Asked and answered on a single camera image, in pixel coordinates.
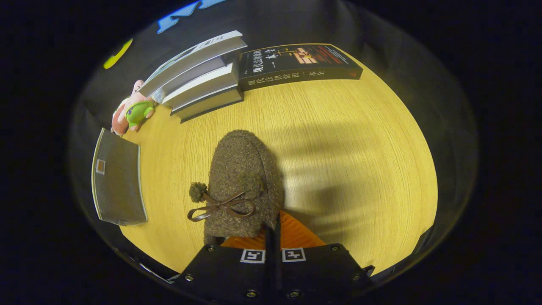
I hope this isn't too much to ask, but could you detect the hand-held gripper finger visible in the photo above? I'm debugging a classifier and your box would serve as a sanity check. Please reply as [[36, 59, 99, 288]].
[[174, 229, 274, 305], [274, 211, 375, 305]]

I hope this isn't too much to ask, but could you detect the brown fuzzy shoe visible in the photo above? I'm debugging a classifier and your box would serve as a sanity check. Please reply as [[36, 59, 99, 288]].
[[188, 129, 285, 246]]

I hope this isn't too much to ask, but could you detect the grey fabric storage box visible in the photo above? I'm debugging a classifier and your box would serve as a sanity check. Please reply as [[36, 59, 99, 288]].
[[91, 128, 149, 226]]

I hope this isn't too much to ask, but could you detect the dark-covered white book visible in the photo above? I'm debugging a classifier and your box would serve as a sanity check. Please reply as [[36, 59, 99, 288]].
[[171, 87, 245, 124]]

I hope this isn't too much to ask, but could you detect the thick white book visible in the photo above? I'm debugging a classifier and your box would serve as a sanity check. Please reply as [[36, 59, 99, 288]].
[[163, 61, 241, 110]]

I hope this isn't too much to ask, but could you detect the pink starfish plush toy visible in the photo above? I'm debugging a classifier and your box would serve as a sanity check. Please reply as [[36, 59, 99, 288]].
[[121, 80, 156, 132]]

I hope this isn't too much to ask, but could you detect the watermelon slice plush toy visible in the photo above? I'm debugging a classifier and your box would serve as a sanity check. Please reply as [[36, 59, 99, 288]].
[[111, 98, 130, 137]]

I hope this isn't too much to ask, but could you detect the thin grey-blue book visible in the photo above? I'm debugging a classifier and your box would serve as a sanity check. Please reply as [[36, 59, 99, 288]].
[[159, 54, 238, 99]]

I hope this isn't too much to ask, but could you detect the black book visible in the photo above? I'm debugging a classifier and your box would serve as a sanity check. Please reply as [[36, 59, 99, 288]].
[[238, 43, 364, 92]]

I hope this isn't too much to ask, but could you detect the white book with portrait cover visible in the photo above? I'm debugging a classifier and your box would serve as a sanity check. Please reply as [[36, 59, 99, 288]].
[[138, 30, 248, 99]]

